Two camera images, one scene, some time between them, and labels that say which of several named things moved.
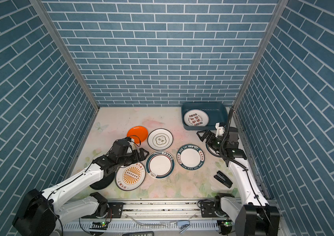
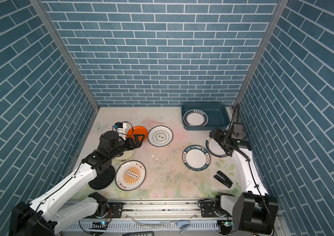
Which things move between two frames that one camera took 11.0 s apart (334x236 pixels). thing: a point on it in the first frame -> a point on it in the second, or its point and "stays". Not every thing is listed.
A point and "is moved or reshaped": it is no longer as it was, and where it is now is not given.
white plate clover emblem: (160, 138) stays
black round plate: (106, 182) stays
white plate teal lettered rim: (190, 157) is moved or reshaped
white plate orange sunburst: (130, 176) stays
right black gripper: (209, 140) -> (217, 137)
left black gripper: (137, 158) -> (137, 144)
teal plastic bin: (204, 116) stays
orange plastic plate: (139, 133) stays
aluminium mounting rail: (162, 217) stays
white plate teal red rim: (160, 164) -> (195, 118)
